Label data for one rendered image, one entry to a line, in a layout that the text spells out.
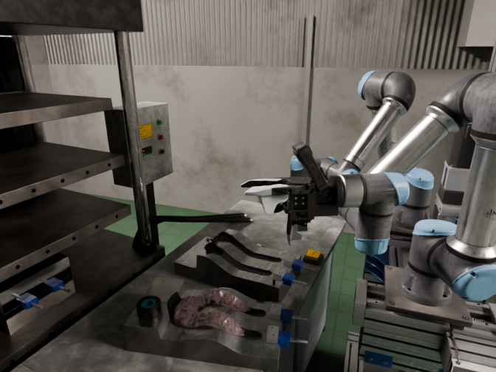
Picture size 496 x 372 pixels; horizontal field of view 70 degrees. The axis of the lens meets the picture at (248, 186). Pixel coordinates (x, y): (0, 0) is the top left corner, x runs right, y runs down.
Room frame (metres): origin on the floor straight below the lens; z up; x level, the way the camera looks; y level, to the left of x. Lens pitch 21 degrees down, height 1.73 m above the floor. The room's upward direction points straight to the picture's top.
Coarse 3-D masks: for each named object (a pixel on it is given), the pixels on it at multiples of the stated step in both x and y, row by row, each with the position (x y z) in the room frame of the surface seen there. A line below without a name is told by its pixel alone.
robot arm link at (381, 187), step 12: (372, 180) 0.72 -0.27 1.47; (384, 180) 0.72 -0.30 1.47; (396, 180) 0.72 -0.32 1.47; (372, 192) 0.70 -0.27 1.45; (384, 192) 0.70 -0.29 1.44; (396, 192) 0.71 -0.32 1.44; (408, 192) 0.71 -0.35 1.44; (372, 204) 0.71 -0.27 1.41; (384, 204) 0.70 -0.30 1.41; (396, 204) 0.72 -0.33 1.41
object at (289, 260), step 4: (288, 256) 1.29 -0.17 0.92; (292, 256) 1.29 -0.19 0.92; (284, 260) 1.27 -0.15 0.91; (288, 260) 1.26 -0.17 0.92; (292, 260) 1.27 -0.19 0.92; (296, 260) 1.29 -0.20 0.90; (284, 264) 1.27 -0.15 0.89; (288, 264) 1.26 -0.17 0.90; (292, 264) 1.26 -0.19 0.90; (296, 264) 1.25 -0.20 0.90; (300, 264) 1.25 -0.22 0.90; (296, 268) 1.25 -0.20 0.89; (300, 268) 1.24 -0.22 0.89; (304, 268) 1.25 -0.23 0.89; (308, 268) 1.24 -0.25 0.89; (312, 268) 1.24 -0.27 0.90
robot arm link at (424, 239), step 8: (416, 224) 0.92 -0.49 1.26; (424, 224) 0.90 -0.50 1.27; (432, 224) 0.90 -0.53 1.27; (440, 224) 0.90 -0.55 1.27; (448, 224) 0.90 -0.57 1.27; (416, 232) 0.90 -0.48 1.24; (424, 232) 0.88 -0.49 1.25; (432, 232) 0.86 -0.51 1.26; (440, 232) 0.85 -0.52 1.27; (448, 232) 0.85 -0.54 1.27; (416, 240) 0.90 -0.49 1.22; (424, 240) 0.87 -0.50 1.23; (432, 240) 0.86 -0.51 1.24; (440, 240) 0.84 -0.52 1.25; (416, 248) 0.89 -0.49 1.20; (424, 248) 0.86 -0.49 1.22; (432, 248) 0.84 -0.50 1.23; (416, 256) 0.88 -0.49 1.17; (424, 256) 0.85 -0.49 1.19; (416, 264) 0.88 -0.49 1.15; (424, 264) 0.86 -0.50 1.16; (432, 272) 0.85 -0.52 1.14
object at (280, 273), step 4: (280, 268) 1.21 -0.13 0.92; (276, 272) 1.18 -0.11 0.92; (280, 272) 1.18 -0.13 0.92; (284, 272) 1.18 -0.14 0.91; (276, 276) 1.17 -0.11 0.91; (280, 276) 1.16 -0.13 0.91; (284, 276) 1.17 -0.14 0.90; (288, 276) 1.17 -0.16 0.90; (292, 276) 1.17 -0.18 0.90; (280, 280) 1.16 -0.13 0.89; (284, 280) 1.16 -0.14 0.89; (288, 280) 1.15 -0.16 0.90; (292, 280) 1.15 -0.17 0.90; (296, 280) 1.15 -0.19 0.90; (288, 284) 1.15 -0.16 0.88; (304, 284) 1.14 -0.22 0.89
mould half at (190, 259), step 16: (224, 240) 1.40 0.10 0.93; (240, 240) 1.43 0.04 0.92; (192, 256) 1.38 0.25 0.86; (208, 256) 1.27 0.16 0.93; (240, 256) 1.33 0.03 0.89; (272, 256) 1.34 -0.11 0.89; (176, 272) 1.34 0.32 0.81; (192, 272) 1.30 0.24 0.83; (208, 272) 1.26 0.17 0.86; (224, 272) 1.22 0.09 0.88; (240, 272) 1.22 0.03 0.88; (272, 272) 1.21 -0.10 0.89; (288, 272) 1.21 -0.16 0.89; (240, 288) 1.19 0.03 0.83; (256, 288) 1.16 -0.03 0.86; (272, 288) 1.13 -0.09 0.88; (288, 288) 1.21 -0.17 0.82
